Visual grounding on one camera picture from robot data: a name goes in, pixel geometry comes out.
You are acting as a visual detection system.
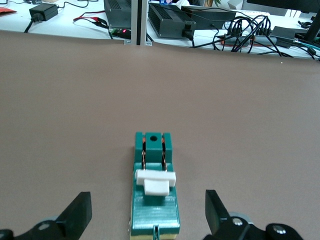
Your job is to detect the black power brick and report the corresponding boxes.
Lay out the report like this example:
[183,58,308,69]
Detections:
[29,3,59,22]

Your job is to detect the black monitor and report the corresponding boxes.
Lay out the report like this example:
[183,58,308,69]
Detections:
[246,0,320,15]

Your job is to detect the black power supply box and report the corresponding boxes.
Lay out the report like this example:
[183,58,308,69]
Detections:
[103,0,133,29]

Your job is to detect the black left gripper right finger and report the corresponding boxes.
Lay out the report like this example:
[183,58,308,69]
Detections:
[204,189,305,240]

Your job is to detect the red clip leads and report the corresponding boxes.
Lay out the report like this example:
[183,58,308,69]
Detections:
[73,14,110,29]

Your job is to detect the aluminium profile post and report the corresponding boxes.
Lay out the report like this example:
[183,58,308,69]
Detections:
[123,0,153,47]

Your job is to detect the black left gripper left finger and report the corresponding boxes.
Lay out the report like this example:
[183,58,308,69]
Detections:
[0,191,93,240]

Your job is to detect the small board with red LED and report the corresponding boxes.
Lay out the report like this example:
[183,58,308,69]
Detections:
[109,28,132,39]

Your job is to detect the black flat box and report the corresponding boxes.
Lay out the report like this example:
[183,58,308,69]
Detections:
[181,6,237,31]

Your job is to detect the black monitor stand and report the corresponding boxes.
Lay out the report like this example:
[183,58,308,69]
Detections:
[302,0,320,43]

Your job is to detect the grey usb hub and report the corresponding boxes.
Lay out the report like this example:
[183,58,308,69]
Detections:
[219,33,278,47]

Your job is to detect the green terminal block module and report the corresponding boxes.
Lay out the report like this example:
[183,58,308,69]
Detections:
[129,131,181,240]

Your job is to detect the grey finned power supply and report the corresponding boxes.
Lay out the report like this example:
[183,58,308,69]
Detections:
[147,3,197,40]

